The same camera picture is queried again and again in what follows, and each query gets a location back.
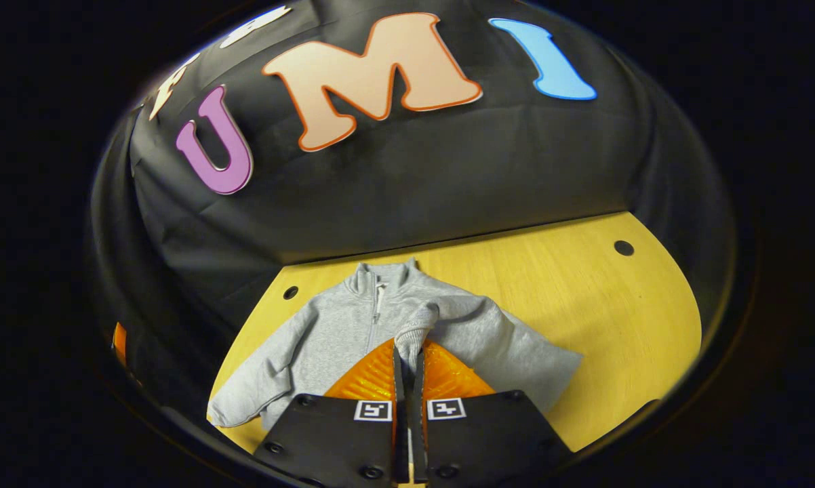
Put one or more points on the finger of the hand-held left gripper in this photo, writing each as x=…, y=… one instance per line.
x=119, y=342

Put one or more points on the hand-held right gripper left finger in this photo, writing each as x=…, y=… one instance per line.
x=333, y=440

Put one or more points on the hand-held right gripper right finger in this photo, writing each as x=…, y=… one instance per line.
x=489, y=434

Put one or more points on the black backdrop cloth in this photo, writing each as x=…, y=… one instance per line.
x=414, y=169

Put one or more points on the grey zip sweatshirt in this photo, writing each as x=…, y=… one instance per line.
x=326, y=339

